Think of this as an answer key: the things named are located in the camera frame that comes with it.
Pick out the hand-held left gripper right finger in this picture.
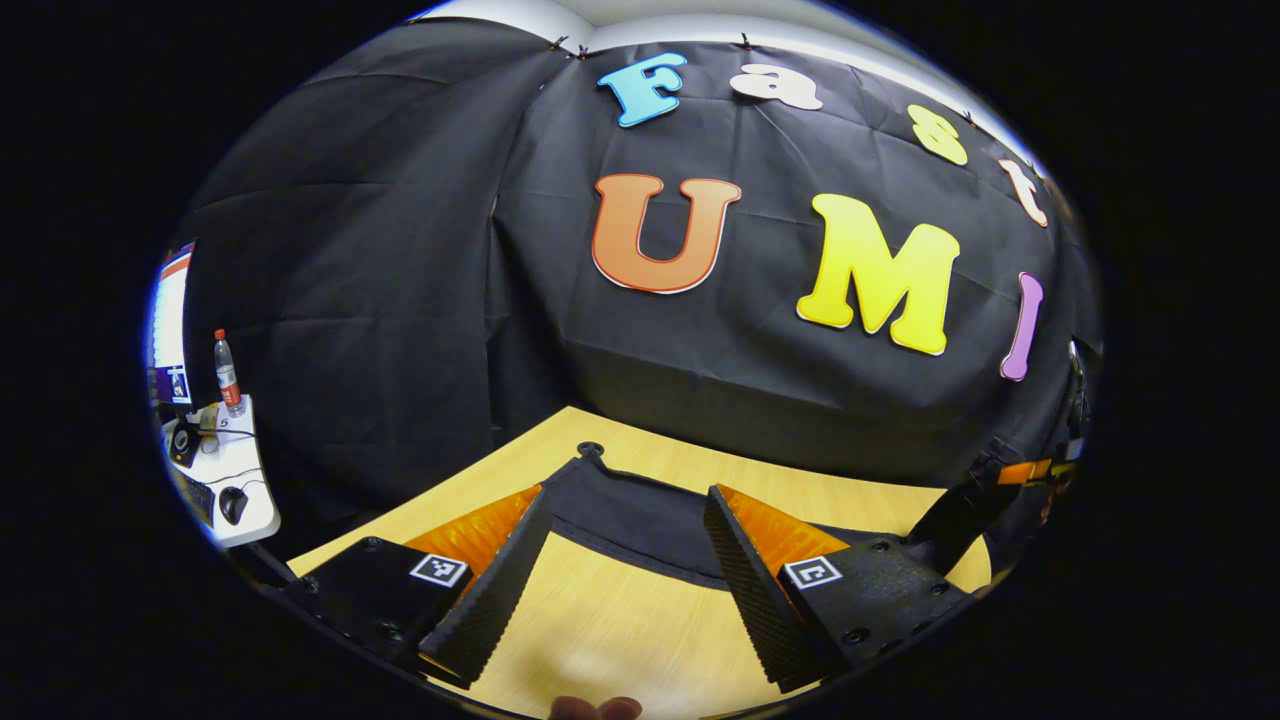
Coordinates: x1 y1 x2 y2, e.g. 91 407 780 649
703 484 973 694

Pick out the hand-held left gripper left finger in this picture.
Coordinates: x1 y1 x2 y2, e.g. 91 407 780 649
283 484 554 691

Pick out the white side desk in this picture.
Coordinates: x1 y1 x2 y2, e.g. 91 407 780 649
165 395 282 549

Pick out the black backdrop cloth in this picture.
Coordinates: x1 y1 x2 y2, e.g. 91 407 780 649
180 15 1106 561

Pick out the black keyboard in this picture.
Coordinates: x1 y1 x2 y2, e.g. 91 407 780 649
175 465 217 528

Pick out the clear plastic bottle red cap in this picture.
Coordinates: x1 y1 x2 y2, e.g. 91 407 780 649
212 328 247 419

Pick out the computer monitor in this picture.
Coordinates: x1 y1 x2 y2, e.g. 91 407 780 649
150 240 197 406

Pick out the row of black cloth clips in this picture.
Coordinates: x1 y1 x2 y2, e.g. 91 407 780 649
550 32 976 126

